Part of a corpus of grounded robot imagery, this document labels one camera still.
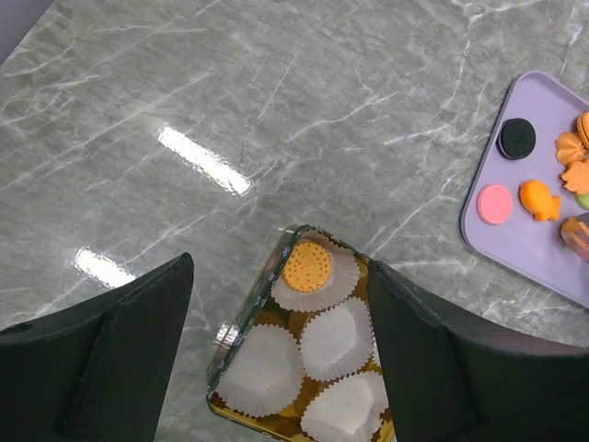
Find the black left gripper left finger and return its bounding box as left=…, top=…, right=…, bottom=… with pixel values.
left=1, top=253, right=194, bottom=441

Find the pink round cookie left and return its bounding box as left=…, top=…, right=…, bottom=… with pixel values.
left=476, top=184, right=514, bottom=225

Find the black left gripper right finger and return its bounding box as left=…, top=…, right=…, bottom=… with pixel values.
left=367, top=261, right=588, bottom=441

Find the green gold cookie tin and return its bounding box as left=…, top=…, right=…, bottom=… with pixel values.
left=206, top=225, right=396, bottom=441

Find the orange leaf cookie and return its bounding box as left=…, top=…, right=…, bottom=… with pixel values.
left=560, top=159, right=589, bottom=195

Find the black sandwich cookie left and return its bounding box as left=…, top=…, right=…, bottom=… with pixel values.
left=496, top=118, right=537, bottom=160

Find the round orange cookie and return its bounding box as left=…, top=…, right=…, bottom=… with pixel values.
left=282, top=240, right=333, bottom=294

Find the orange sandwich cookie top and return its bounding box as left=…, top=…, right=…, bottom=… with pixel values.
left=576, top=111, right=589, bottom=148

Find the white paper cup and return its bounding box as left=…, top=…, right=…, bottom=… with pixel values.
left=216, top=324, right=304, bottom=417
left=299, top=297, right=373, bottom=381
left=271, top=232, right=360, bottom=312
left=300, top=371, right=388, bottom=441

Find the green round cookie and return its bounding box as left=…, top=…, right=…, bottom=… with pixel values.
left=575, top=193, right=589, bottom=210

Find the purple tray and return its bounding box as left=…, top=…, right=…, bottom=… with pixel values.
left=461, top=71, right=588, bottom=306

